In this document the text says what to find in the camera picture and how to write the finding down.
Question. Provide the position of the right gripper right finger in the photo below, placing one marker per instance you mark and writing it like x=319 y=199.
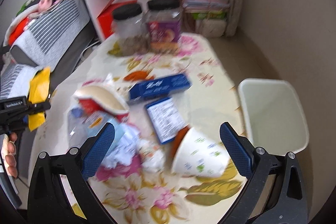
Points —
x=286 y=203

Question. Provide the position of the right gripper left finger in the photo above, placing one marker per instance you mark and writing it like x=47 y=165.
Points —
x=48 y=201

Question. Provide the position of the clear plastic bottle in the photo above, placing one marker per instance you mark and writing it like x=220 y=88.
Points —
x=77 y=129

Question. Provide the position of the light blue snack packet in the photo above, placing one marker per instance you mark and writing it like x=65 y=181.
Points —
x=96 y=121

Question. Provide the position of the red instant noodle bowl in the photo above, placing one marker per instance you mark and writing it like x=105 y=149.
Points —
x=100 y=97

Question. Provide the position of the white printed paper cup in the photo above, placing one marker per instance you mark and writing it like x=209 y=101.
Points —
x=195 y=154

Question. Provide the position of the white tissue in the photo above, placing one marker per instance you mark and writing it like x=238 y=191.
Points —
x=152 y=157

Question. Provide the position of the small blue label box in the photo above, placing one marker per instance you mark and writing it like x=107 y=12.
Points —
x=165 y=119

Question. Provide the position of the long blue carton box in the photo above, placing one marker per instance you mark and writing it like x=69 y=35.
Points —
x=160 y=87

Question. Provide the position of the white plastic trash bin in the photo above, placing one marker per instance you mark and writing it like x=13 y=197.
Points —
x=273 y=115

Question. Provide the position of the person's left hand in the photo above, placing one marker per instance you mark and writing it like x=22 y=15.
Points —
x=10 y=157

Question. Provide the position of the grey striped sofa cushion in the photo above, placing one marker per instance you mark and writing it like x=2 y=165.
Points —
x=47 y=39

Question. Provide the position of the floral tablecloth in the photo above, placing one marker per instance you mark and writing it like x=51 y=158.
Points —
x=166 y=162

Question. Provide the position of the orange peel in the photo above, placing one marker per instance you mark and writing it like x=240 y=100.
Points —
x=138 y=76

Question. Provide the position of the red gift box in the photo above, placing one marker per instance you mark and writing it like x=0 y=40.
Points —
x=105 y=18

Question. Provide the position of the clear jar black lid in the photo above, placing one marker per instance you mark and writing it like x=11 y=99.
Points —
x=130 y=28

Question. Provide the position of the purple label nut jar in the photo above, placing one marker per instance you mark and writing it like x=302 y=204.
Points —
x=164 y=19

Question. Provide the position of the white woven bag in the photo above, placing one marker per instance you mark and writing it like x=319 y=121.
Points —
x=210 y=28

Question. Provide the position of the stack of books and papers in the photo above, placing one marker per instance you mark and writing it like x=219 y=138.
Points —
x=207 y=9

